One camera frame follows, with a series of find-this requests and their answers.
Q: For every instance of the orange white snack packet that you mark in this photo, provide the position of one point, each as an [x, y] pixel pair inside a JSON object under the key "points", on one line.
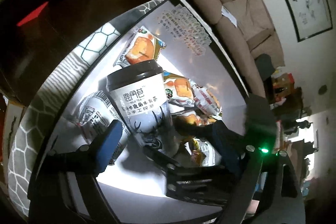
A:
{"points": [[203, 154]]}

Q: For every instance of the white barcode snack packet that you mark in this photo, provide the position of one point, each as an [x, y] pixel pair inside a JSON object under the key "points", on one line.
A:
{"points": [[92, 113]]}

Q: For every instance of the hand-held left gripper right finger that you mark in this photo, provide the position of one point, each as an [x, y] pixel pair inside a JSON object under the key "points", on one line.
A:
{"points": [[223, 140]]}

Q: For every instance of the white papers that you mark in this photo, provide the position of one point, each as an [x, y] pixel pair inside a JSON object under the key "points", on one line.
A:
{"points": [[229, 15]]}

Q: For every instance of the dark grey cushion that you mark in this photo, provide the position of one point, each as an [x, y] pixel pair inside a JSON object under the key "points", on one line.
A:
{"points": [[264, 66]]}

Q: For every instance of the black box with white inside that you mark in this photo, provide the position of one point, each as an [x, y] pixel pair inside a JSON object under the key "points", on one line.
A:
{"points": [[181, 29]]}

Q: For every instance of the grey stone-pattern blanket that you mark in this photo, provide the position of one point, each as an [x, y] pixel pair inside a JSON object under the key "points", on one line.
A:
{"points": [[68, 66]]}

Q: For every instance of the milk tea cup black lid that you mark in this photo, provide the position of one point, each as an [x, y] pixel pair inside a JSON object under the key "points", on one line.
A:
{"points": [[141, 98]]}

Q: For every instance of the orange cake packet green logo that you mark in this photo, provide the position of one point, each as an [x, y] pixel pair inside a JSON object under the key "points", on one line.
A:
{"points": [[178, 87], [139, 48]]}

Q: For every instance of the beige sofa pillow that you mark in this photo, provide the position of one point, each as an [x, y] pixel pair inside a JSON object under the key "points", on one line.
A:
{"points": [[249, 14]]}

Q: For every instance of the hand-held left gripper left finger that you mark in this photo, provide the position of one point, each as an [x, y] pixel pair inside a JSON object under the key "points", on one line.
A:
{"points": [[110, 142]]}

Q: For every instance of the white red snack packet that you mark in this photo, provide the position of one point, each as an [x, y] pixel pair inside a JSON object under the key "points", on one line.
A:
{"points": [[207, 102]]}

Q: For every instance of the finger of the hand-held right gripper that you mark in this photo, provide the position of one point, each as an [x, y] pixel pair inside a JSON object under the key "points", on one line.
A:
{"points": [[199, 184], [194, 128]]}

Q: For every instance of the red flat object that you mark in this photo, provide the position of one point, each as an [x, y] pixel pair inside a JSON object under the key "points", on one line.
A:
{"points": [[32, 14]]}

